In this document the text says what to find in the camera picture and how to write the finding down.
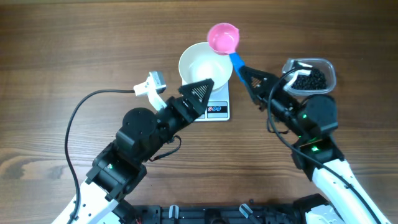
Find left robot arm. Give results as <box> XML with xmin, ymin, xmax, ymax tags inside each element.
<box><xmin>54</xmin><ymin>79</ymin><xmax>214</xmax><ymax>223</ymax></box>

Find black beans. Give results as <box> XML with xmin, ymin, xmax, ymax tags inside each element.
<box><xmin>292</xmin><ymin>69</ymin><xmax>327</xmax><ymax>90</ymax></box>

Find clear plastic container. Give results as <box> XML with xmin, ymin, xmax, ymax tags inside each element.
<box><xmin>282</xmin><ymin>58</ymin><xmax>336</xmax><ymax>96</ymax></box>

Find pink scoop blue handle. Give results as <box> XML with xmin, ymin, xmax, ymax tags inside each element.
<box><xmin>206</xmin><ymin>22</ymin><xmax>246</xmax><ymax>84</ymax></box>

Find white digital kitchen scale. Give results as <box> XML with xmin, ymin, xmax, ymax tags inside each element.
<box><xmin>195</xmin><ymin>83</ymin><xmax>230</xmax><ymax>122</ymax></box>

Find right black cable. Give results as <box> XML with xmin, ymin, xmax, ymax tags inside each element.
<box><xmin>266</xmin><ymin>67</ymin><xmax>383</xmax><ymax>224</ymax></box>

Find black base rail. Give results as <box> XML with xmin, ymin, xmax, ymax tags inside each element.
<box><xmin>131</xmin><ymin>206</ymin><xmax>298</xmax><ymax>224</ymax></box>

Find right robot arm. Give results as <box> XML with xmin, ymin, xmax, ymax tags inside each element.
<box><xmin>236</xmin><ymin>65</ymin><xmax>389</xmax><ymax>223</ymax></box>

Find left black cable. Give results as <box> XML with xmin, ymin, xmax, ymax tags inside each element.
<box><xmin>64</xmin><ymin>89</ymin><xmax>136</xmax><ymax>224</ymax></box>

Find black cable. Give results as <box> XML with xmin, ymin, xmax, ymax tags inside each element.
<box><xmin>266</xmin><ymin>67</ymin><xmax>383</xmax><ymax>224</ymax></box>
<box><xmin>64</xmin><ymin>89</ymin><xmax>136</xmax><ymax>224</ymax></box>

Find white bowl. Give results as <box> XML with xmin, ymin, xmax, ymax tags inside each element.
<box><xmin>178</xmin><ymin>42</ymin><xmax>233</xmax><ymax>92</ymax></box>

